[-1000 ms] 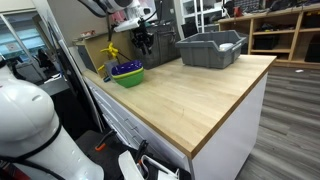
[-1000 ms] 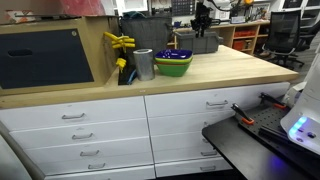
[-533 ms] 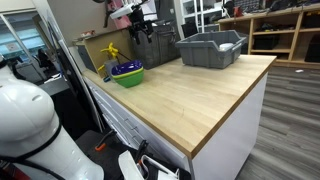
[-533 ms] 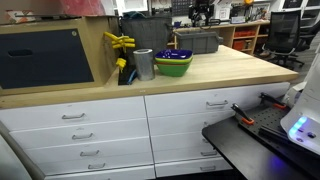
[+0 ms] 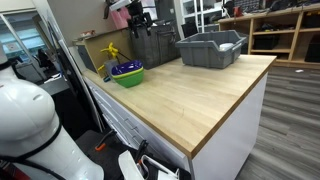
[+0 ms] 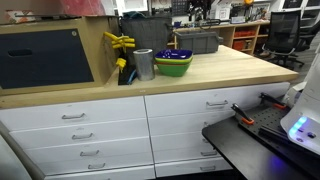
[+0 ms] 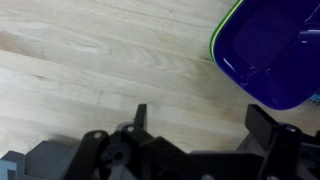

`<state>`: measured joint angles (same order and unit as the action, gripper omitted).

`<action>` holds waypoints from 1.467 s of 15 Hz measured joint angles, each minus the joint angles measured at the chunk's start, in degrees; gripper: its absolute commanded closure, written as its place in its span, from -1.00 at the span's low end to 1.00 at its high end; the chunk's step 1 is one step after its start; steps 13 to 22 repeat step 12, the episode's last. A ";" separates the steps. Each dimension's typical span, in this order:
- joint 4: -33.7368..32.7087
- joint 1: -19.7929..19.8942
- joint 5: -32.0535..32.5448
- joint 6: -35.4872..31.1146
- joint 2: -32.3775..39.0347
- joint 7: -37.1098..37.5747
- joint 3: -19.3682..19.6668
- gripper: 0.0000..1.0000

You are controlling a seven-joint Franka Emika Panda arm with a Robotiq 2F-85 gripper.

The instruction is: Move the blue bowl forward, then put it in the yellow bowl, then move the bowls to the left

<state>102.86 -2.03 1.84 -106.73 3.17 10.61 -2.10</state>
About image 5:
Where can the white shelf unit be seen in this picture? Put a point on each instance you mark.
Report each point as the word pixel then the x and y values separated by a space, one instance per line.
pixel 200 13

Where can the white leaning panel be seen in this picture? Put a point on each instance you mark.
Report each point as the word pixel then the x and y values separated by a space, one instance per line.
pixel 71 66

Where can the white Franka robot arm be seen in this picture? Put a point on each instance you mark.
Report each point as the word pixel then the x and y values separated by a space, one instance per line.
pixel 26 113

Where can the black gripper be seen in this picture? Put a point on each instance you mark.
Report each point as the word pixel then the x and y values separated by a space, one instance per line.
pixel 136 10

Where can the grey cup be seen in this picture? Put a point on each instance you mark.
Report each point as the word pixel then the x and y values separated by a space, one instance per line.
pixel 109 65

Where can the white object in bin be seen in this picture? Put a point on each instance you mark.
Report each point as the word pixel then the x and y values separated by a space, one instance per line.
pixel 226 46

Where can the wooden shelf unit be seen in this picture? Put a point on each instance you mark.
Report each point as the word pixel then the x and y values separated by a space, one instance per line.
pixel 286 31

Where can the white paper scrap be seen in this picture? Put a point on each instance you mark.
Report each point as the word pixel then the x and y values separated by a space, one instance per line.
pixel 299 70

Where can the blue plastic bowl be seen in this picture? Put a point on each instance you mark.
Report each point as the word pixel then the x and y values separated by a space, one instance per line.
pixel 126 67

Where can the yellow plastic bowl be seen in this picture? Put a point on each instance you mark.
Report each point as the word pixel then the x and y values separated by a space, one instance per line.
pixel 131 74

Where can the black bar clamp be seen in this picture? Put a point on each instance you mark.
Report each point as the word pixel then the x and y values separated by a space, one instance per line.
pixel 141 151

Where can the brown cardboard box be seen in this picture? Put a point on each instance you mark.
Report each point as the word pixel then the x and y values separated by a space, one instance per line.
pixel 100 43

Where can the white table cabinet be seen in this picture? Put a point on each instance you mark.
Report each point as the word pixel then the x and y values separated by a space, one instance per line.
pixel 226 146

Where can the yellow plastic figure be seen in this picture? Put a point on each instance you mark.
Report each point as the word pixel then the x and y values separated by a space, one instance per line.
pixel 111 50

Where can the green plastic bowl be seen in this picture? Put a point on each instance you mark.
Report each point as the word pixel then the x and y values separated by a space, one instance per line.
pixel 130 81

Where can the black storage box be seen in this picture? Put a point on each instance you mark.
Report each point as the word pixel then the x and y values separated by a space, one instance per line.
pixel 266 42

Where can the grey fabric basket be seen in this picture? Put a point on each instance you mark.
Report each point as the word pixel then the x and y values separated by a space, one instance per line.
pixel 155 46

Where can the grey plastic bin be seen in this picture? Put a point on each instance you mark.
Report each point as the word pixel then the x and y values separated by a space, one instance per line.
pixel 206 53

